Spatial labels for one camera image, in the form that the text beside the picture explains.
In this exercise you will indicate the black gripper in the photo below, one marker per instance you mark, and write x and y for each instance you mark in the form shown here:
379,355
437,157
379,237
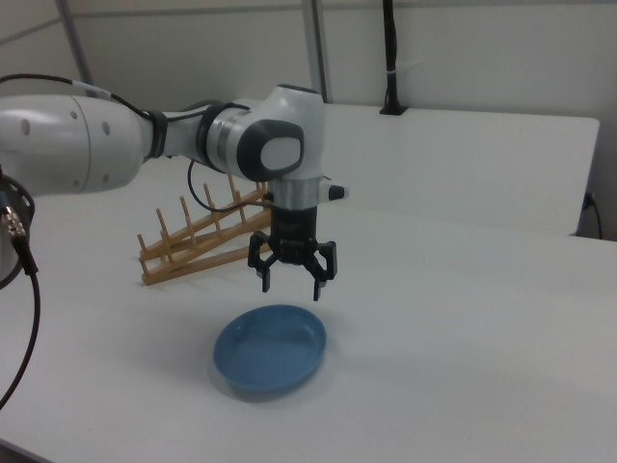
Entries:
294,229

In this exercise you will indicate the blue plate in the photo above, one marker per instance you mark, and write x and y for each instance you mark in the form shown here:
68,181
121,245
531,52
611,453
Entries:
270,352

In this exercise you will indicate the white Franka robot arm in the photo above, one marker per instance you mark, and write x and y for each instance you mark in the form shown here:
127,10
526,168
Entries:
111,144

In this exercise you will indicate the wooden plate rack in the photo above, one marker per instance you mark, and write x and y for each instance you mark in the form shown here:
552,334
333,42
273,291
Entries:
193,251

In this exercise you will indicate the black pole base clamp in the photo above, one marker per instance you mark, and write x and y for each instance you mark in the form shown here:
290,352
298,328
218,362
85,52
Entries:
394,110

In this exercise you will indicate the grey metal partition post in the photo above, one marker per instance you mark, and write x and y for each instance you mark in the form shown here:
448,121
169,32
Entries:
79,43
319,48

